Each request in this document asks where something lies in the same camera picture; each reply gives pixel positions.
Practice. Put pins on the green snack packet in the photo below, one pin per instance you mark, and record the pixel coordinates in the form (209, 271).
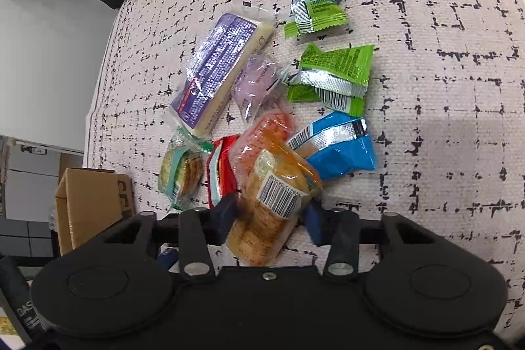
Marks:
(324, 13)
(336, 59)

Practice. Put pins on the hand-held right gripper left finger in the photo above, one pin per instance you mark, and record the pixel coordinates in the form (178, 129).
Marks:
(224, 218)

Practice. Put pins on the purple label cake packet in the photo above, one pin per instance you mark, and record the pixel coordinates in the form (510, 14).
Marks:
(217, 63)

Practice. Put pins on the pink snack packet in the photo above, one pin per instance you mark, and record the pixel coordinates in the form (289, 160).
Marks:
(284, 119)

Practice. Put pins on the lilac translucent snack packet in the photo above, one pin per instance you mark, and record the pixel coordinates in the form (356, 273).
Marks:
(256, 81)

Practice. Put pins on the red snack packet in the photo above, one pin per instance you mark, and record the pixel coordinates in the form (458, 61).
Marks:
(221, 169)

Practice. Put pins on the grey drawer cabinet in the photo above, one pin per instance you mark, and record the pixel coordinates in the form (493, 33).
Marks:
(28, 177)

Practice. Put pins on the orange biscuit packet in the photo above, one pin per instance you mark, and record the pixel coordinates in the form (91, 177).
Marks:
(266, 218)

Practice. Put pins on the white black-patterned bedspread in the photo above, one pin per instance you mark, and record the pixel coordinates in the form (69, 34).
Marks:
(430, 87)

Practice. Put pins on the teal sandwich biscuit packet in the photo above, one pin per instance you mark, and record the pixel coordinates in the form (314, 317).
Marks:
(180, 169)

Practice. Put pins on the cardboard box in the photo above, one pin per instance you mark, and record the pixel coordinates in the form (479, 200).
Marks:
(82, 202)

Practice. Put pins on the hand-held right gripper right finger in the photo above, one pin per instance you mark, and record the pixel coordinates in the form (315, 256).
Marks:
(315, 226)

